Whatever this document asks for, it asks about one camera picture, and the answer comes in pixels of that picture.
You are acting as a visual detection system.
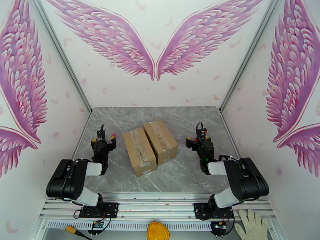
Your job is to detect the long taped cardboard box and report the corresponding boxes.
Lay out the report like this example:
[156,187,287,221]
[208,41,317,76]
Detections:
[122,127,158,177]

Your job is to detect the short taped cardboard box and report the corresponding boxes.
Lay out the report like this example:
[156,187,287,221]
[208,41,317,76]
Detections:
[143,118,179,166]

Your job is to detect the white work glove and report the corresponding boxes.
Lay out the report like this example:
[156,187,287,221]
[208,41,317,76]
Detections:
[234,208,269,240]

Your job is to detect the yellow round plastic object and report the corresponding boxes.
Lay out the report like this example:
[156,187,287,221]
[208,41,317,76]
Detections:
[147,221,170,240]

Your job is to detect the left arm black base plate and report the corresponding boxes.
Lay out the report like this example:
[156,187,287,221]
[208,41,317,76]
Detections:
[79,202,119,218]

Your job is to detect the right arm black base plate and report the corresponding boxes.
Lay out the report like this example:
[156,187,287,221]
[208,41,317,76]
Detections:
[194,202,235,220]

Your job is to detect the aluminium rail base frame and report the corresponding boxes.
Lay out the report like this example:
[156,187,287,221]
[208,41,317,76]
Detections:
[37,191,278,240]

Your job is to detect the white slotted cable duct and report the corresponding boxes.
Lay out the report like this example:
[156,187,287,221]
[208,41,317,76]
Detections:
[47,220,216,232]

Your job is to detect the yellow plug with black cable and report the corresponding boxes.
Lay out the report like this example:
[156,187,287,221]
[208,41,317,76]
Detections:
[65,225,94,240]

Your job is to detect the aluminium corner post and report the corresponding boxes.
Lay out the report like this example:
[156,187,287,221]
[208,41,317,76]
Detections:
[219,0,286,114]
[27,0,94,114]

